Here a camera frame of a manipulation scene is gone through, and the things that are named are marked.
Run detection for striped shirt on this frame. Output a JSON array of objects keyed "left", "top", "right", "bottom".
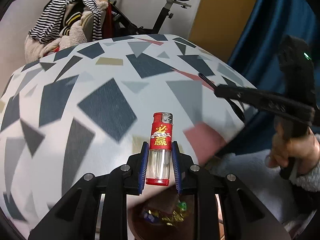
[{"left": 28, "top": 0, "right": 103, "bottom": 45}]

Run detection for blue curtain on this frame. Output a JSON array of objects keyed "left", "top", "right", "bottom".
[{"left": 227, "top": 0, "right": 320, "bottom": 156}]

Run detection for cream fleece clothes pile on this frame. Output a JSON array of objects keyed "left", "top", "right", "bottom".
[{"left": 24, "top": 1, "right": 94, "bottom": 63}]

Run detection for black plastic fork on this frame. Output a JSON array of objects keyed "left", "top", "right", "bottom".
[{"left": 198, "top": 73, "right": 217, "bottom": 91}]

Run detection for green round lid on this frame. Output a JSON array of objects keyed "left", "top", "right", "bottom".
[{"left": 177, "top": 200, "right": 187, "bottom": 212}]

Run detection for red lighter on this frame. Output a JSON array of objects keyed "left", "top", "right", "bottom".
[{"left": 145, "top": 112, "right": 173, "bottom": 186}]

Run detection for black exercise bike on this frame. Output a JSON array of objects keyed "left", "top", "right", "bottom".
[{"left": 108, "top": 0, "right": 191, "bottom": 38}]

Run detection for gold foil wrapper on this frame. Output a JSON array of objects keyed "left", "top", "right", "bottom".
[{"left": 142, "top": 208, "right": 186, "bottom": 227}]

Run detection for person's right hand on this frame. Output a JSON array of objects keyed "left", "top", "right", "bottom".
[{"left": 265, "top": 124, "right": 319, "bottom": 175}]

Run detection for geometric patterned tablecloth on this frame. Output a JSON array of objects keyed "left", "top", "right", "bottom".
[{"left": 1, "top": 34, "right": 251, "bottom": 238}]

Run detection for brown trash bin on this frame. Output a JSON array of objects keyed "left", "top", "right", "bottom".
[{"left": 127, "top": 190, "right": 195, "bottom": 239}]

